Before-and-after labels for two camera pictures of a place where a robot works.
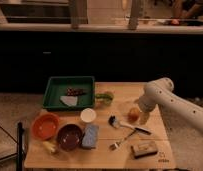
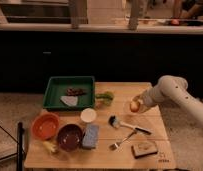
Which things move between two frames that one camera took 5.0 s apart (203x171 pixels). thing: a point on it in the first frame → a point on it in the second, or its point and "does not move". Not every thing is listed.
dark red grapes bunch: (70, 91) does not move
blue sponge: (90, 136) does not move
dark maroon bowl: (69, 137) does not move
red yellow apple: (133, 115) → (134, 106)
